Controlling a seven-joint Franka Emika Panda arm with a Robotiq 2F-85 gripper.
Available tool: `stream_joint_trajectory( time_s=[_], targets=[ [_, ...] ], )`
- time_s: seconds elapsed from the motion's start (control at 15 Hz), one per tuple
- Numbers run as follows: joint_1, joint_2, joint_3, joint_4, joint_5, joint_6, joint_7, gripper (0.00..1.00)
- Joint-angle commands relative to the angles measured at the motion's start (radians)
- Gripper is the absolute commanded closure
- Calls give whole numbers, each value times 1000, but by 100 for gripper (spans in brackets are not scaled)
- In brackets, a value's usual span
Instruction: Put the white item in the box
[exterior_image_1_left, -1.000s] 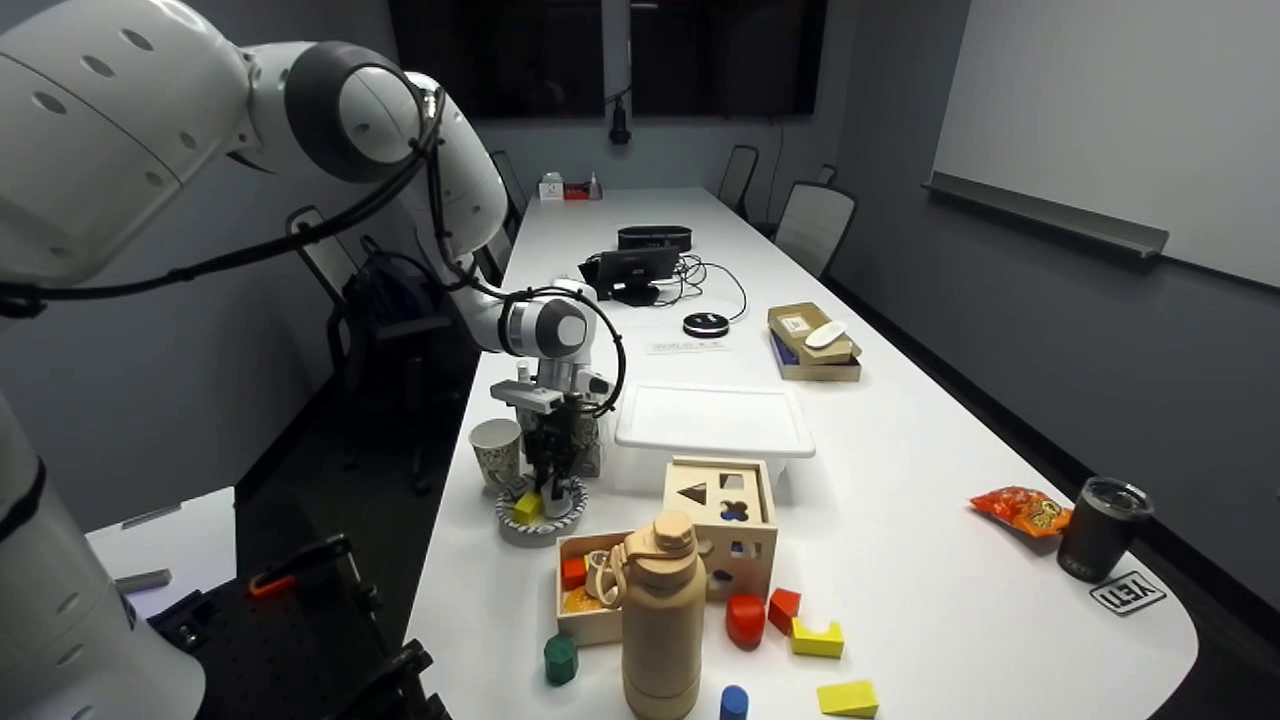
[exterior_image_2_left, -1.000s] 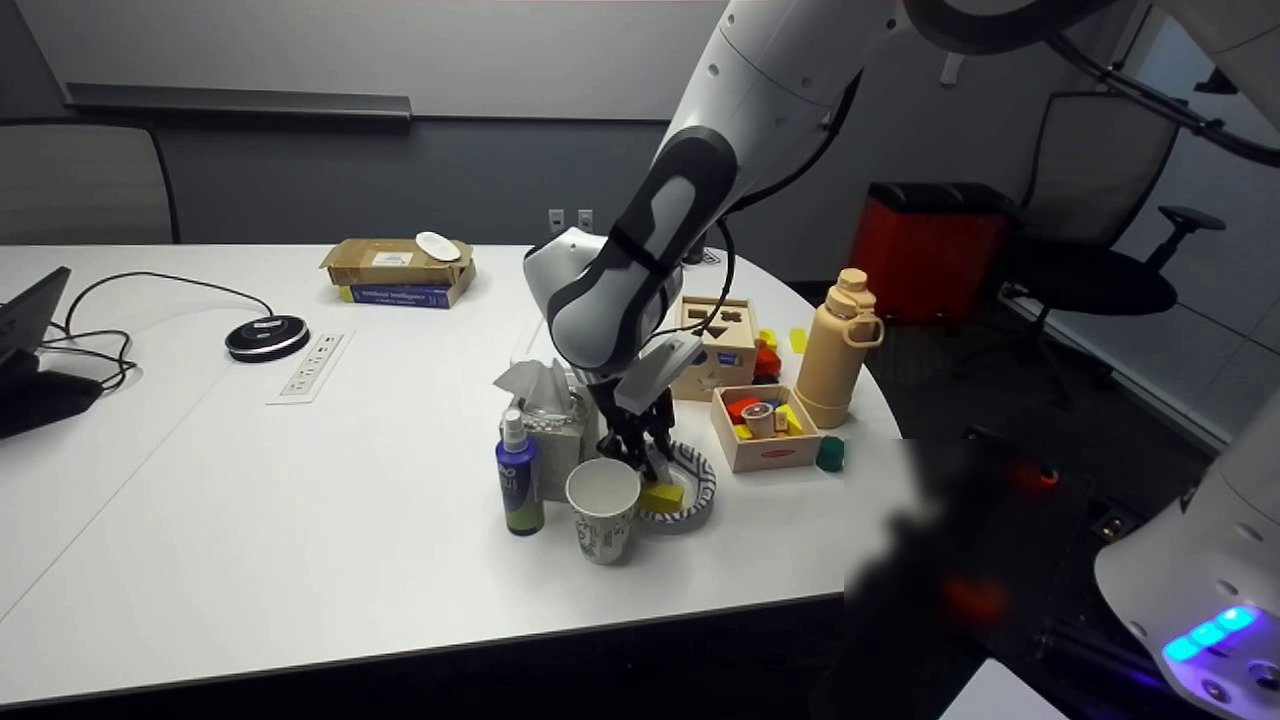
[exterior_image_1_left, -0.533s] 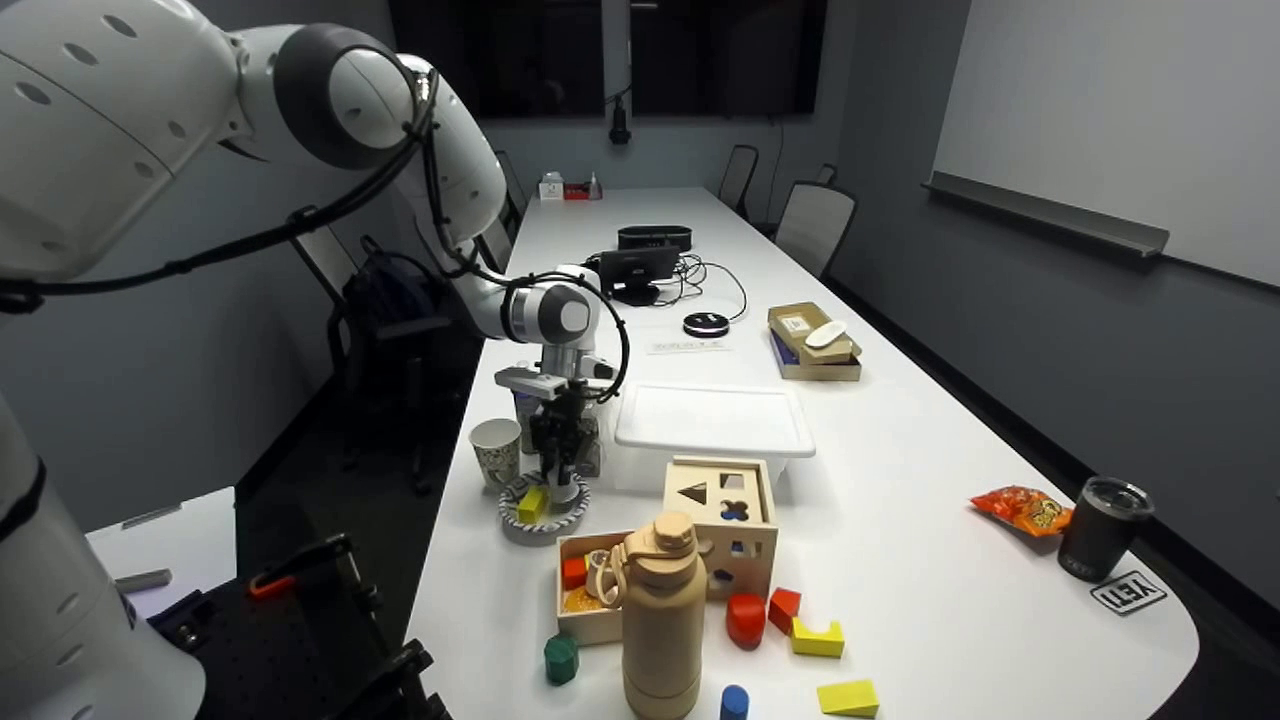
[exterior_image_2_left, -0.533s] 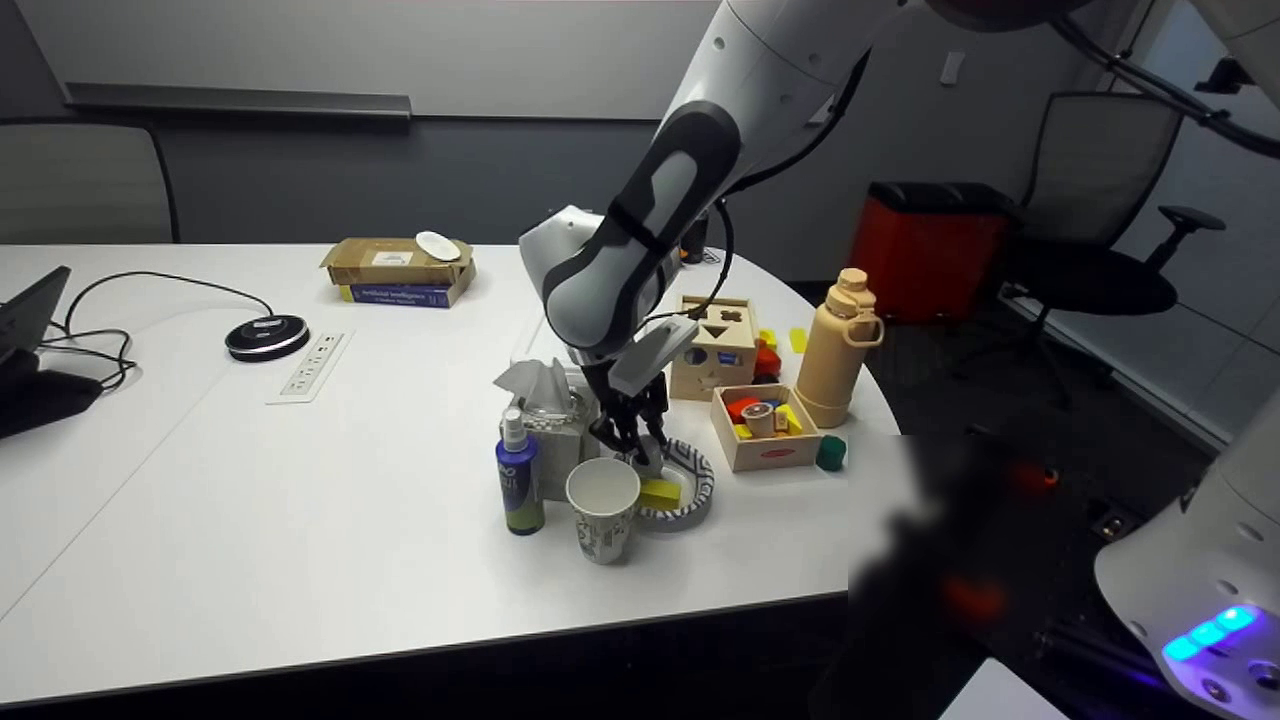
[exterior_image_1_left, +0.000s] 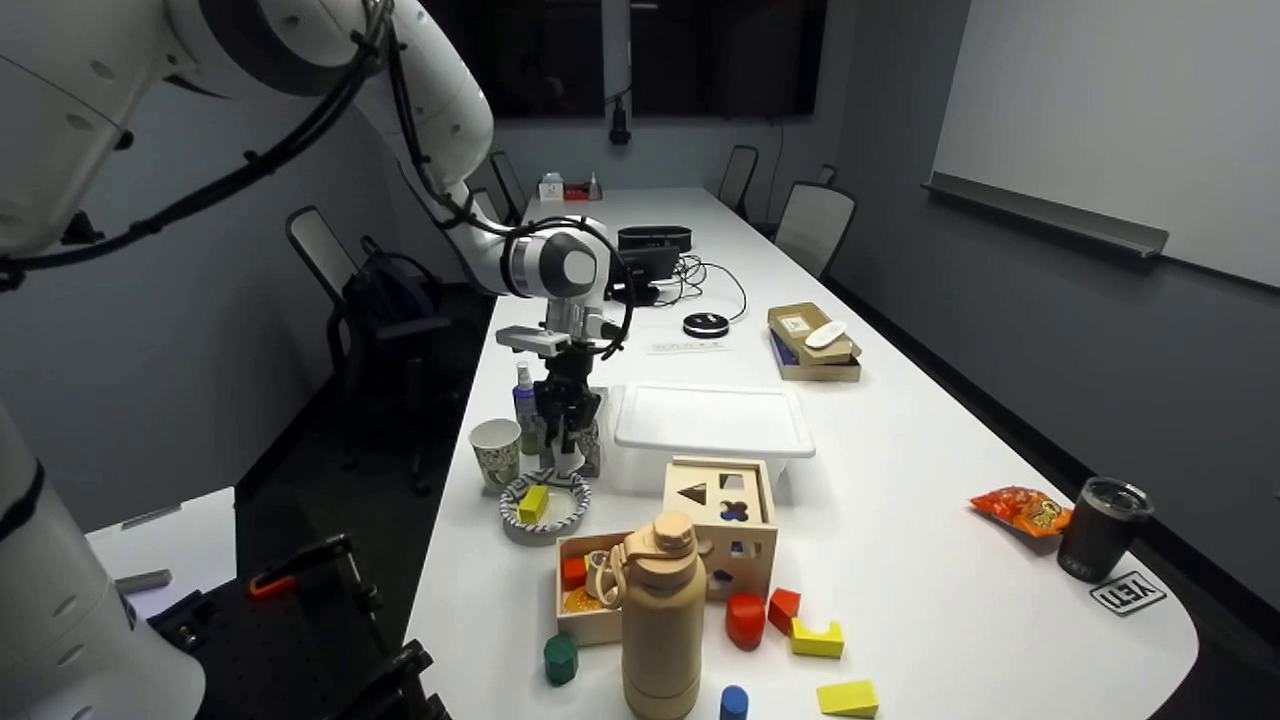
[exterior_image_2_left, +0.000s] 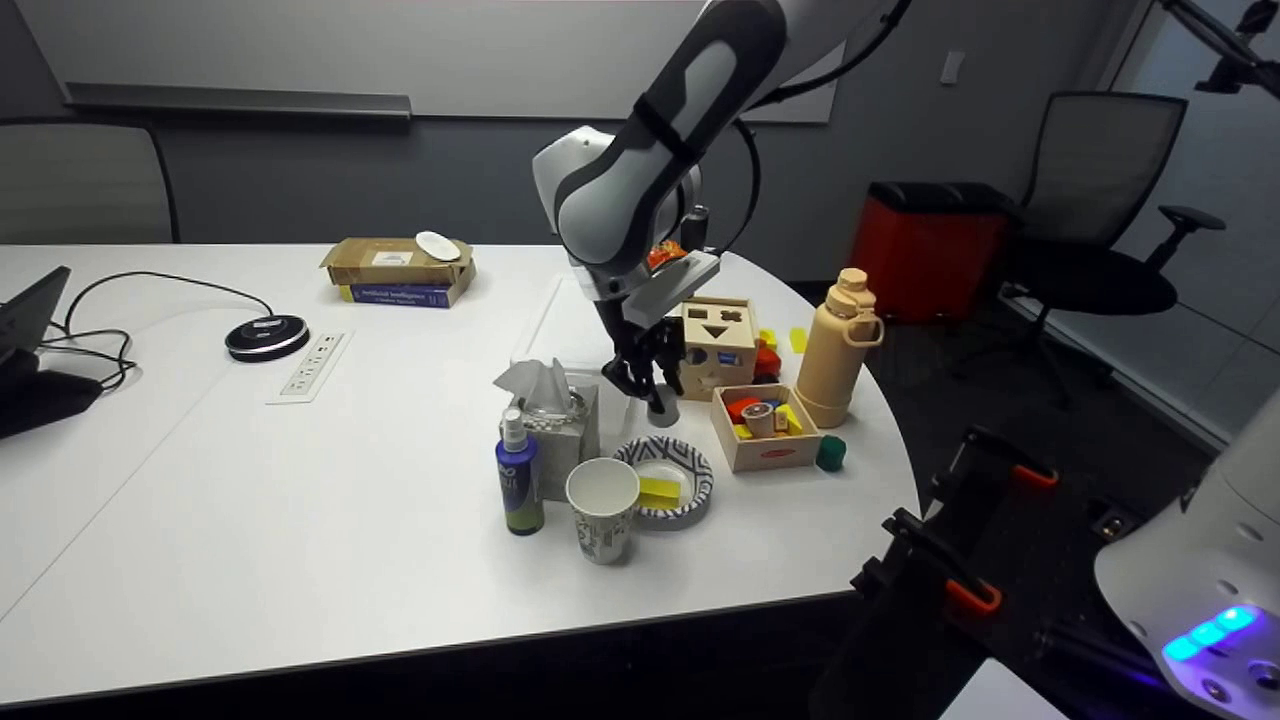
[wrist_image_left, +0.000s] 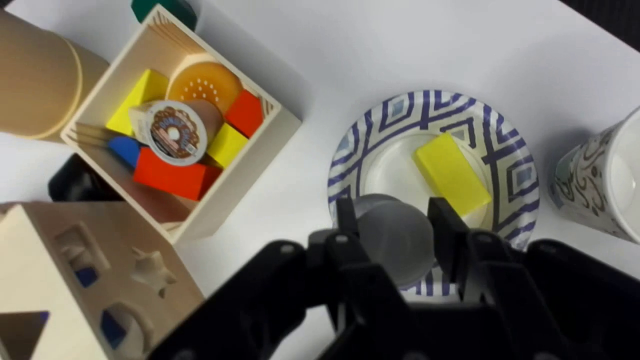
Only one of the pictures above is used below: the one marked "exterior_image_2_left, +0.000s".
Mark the wooden shape sorter cube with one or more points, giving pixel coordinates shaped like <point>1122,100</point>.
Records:
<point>718,349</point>

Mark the patterned paper cup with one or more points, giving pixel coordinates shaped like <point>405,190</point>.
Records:
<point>601,505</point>

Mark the grey tissue box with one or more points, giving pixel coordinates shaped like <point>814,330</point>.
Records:
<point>563,422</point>

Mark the red angular block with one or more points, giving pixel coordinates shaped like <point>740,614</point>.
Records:
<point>766,356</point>

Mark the white computer mouse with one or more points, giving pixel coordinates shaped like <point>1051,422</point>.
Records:
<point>439,244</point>

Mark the orange block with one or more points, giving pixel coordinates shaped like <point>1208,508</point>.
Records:
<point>752,403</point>

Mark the grey whiteboard tray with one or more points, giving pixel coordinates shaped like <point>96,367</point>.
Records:
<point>243,100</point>

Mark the whiteboard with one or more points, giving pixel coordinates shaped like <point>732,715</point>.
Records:
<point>402,43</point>

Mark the white side panel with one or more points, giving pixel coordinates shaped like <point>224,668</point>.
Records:
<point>1003,688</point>

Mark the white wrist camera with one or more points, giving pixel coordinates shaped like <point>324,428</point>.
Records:
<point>676,282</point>

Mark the yellow block with hole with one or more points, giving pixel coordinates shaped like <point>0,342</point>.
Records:
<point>658,491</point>

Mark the wooden tray box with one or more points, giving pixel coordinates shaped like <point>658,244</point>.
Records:
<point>763,447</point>

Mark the blue spray bottle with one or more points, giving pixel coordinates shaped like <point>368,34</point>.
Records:
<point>519,473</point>

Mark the white power strip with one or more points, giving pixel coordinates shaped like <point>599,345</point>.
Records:
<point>304,370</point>

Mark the black round puck speaker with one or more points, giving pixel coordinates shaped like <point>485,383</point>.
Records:
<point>266,336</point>

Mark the black office chair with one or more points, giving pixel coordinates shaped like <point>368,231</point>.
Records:
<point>1103,212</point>

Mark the green cylinder block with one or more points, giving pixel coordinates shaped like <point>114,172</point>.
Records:
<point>831,454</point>

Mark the tan water bottle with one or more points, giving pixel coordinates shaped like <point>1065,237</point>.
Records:
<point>834,352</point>

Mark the blue book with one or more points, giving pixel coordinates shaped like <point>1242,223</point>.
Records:
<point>402,292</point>

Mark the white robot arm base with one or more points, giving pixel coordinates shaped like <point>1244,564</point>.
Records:
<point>1201,573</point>

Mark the yellow notched block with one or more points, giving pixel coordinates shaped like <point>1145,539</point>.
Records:
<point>796,342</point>

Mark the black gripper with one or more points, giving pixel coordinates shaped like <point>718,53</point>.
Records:
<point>636,334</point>

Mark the black overhead mount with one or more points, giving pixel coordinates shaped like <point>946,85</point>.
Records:
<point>1235,43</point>

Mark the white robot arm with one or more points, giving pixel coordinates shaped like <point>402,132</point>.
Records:
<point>667,132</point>

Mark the red bin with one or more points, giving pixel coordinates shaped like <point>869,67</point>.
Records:
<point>924,253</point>

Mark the striped round plate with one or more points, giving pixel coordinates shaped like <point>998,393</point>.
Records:
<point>687,480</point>

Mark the grey mesh chair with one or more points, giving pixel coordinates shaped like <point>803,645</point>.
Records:
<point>82,186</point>

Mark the white wall switch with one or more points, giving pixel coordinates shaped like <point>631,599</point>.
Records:
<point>949,70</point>

